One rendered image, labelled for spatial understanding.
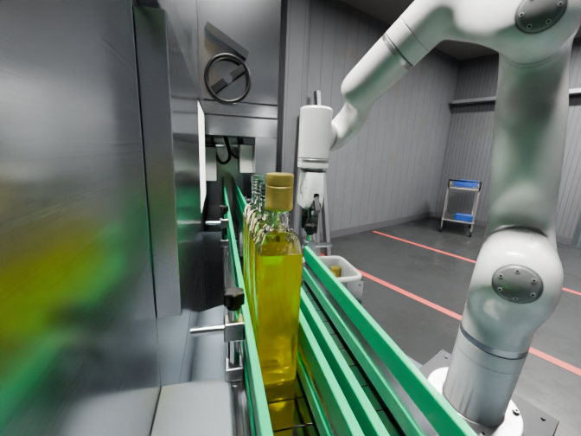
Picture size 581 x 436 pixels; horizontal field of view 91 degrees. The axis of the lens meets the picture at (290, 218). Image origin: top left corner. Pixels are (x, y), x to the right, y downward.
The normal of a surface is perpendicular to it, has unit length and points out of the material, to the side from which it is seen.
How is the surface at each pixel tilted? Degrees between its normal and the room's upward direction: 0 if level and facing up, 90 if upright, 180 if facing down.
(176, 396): 0
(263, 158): 90
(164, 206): 90
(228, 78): 90
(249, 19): 90
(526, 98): 43
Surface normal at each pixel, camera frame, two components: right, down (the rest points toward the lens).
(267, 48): 0.24, 0.24
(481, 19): -0.98, -0.04
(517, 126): -0.80, 0.01
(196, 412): 0.04, -0.97
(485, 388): -0.47, 0.25
